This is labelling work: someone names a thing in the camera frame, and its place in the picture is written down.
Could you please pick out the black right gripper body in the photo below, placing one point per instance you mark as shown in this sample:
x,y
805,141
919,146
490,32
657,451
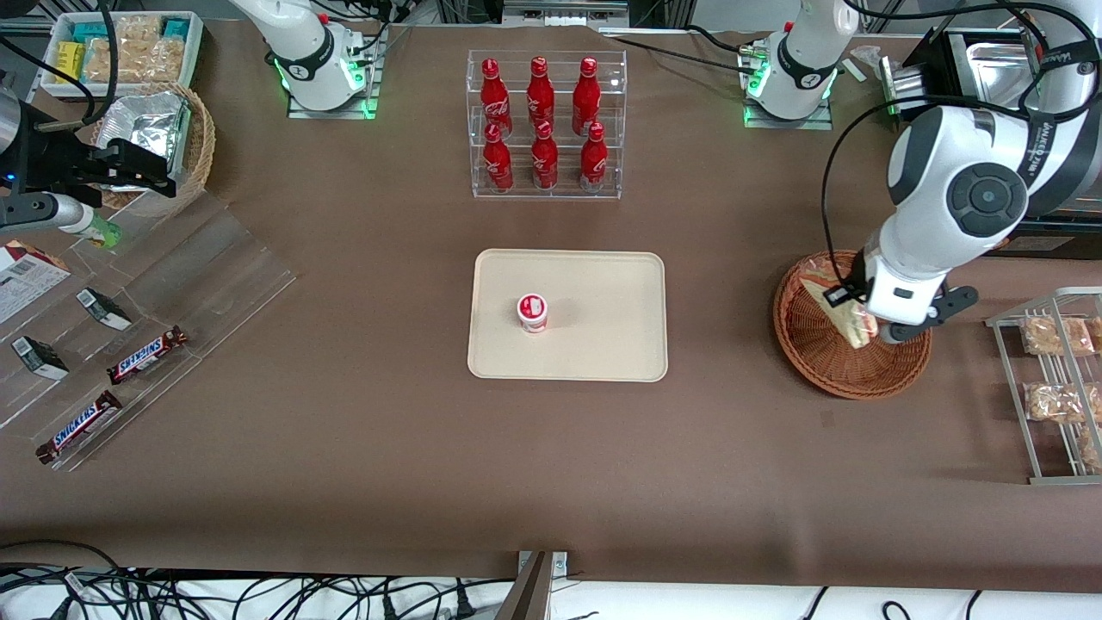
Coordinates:
x,y
53,160

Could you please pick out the triangle sandwich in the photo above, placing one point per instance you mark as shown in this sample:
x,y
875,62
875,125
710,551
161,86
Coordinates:
x,y
859,327

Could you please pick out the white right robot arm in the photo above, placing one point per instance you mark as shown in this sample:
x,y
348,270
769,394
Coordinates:
x,y
301,52

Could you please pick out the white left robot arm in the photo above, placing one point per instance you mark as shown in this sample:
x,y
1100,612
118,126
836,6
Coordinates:
x,y
947,172

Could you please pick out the round brown wicker basket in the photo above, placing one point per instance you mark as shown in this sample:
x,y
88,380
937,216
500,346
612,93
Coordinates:
x,y
826,362

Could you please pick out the tan wicker basket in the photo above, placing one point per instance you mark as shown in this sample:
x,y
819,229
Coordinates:
x,y
202,146

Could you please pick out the cream plastic tray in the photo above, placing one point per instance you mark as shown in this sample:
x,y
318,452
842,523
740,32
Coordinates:
x,y
603,319

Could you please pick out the silver foil bag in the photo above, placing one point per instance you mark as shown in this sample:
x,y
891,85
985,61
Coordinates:
x,y
146,129

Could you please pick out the green white bottle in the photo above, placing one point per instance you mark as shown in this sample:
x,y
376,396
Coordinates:
x,y
90,226

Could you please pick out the red white printed box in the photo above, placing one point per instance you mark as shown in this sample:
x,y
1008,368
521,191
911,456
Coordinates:
x,y
26,280

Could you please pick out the yellow snack pack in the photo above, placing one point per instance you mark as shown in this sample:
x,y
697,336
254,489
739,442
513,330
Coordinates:
x,y
71,62

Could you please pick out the white plastic snack bin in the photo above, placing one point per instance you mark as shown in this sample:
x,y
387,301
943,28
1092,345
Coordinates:
x,y
52,52

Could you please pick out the clear bagged cracker packet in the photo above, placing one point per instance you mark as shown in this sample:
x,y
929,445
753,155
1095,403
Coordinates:
x,y
133,52

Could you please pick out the small black white carton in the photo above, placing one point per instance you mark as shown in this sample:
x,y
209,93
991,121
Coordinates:
x,y
40,358
105,310

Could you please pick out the teal snack pack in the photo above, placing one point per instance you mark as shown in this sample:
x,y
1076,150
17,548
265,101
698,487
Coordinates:
x,y
176,28
90,32

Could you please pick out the clear acrylic stepped display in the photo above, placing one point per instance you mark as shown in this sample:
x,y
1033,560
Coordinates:
x,y
215,284

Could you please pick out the clear bagged snack packet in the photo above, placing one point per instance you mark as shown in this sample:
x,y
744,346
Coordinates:
x,y
1097,333
1055,336
1055,402
1092,448

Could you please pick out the brown snickers bar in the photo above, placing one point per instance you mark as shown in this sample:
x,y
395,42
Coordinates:
x,y
79,427
146,355

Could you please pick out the crumpled clear plastic wrapper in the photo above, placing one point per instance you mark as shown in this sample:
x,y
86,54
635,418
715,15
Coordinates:
x,y
868,58

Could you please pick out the red cola bottle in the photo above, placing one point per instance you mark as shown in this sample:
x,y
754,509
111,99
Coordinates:
x,y
494,95
586,95
541,90
593,159
544,159
498,164

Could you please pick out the clear acrylic bottle rack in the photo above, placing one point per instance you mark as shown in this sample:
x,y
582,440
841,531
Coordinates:
x,y
560,194

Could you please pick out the red white yogurt cup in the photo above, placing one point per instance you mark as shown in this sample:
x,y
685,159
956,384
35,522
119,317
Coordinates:
x,y
533,312

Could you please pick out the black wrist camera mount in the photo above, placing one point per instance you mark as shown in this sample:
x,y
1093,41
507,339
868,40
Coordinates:
x,y
956,306

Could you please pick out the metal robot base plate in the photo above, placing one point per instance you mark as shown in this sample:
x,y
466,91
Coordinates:
x,y
788,120
331,112

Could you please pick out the aluminium frame profile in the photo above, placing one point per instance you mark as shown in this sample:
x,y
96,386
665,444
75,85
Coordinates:
x,y
560,10

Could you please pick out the metal table clamp bracket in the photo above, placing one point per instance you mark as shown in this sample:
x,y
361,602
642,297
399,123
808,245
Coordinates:
x,y
532,590

